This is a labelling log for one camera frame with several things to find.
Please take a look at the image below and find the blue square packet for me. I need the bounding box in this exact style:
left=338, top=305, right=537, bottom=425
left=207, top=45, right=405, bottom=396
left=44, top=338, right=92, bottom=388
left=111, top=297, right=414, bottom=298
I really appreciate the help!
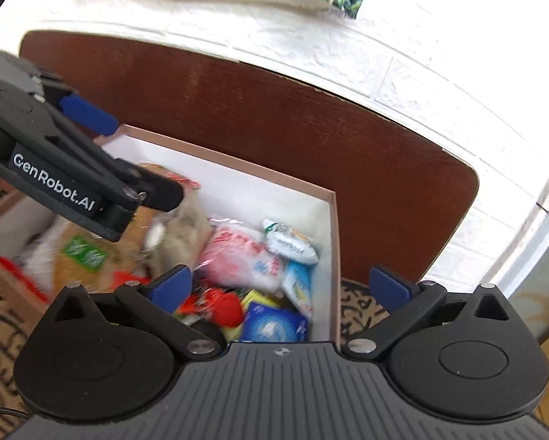
left=240, top=302, right=309, bottom=344

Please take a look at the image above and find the light blue wipes packet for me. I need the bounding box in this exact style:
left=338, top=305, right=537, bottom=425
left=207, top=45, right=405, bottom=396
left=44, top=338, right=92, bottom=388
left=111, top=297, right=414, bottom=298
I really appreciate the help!
left=281, top=261, right=314, bottom=315

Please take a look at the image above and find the beige plastic bag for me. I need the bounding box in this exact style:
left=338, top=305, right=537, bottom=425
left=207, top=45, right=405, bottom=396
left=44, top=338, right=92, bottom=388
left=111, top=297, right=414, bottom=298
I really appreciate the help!
left=148, top=188, right=213, bottom=276

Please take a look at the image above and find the brown bread packet green label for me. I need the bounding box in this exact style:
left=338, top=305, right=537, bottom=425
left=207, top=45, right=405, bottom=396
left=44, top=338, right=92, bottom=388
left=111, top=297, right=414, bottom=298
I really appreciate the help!
left=27, top=211, right=138, bottom=294

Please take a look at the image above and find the yellow packet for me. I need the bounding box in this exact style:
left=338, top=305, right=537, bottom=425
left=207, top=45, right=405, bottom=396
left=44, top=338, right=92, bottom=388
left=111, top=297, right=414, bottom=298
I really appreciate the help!
left=242, top=291, right=279, bottom=312

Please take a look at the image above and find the brown wooden board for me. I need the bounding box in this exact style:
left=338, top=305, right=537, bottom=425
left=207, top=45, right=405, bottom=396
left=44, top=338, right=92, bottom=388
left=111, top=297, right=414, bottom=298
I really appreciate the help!
left=19, top=31, right=480, bottom=285

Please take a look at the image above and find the green white snack packet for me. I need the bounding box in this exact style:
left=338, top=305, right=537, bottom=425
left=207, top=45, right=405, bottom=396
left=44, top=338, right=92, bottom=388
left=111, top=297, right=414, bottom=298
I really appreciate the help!
left=261, top=217, right=320, bottom=264

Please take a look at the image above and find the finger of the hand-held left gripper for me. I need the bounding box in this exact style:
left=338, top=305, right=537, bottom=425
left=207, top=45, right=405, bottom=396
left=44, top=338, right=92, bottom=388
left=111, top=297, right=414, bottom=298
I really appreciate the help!
left=45, top=101, right=186, bottom=214
left=31, top=80, right=120, bottom=136

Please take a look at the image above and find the red round toy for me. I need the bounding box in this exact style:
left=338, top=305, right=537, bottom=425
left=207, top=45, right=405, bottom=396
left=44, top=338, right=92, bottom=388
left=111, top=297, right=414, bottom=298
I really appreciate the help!
left=210, top=289, right=244, bottom=328

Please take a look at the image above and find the pink white snack packet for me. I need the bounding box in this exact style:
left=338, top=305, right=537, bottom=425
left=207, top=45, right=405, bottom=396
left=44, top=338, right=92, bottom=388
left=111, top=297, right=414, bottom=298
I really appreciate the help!
left=200, top=220, right=286, bottom=292

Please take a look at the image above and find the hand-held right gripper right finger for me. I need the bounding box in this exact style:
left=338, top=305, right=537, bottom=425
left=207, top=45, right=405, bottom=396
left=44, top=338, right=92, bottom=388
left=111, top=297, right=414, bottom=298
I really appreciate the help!
left=347, top=266, right=513, bottom=360

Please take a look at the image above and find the brown cardboard box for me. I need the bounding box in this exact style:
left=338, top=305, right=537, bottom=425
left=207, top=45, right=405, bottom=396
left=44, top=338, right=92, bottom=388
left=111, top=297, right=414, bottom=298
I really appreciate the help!
left=0, top=124, right=339, bottom=344

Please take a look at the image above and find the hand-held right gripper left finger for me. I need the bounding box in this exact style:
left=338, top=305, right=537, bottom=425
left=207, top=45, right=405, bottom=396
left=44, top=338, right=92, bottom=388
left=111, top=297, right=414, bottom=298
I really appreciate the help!
left=45, top=264, right=227, bottom=360

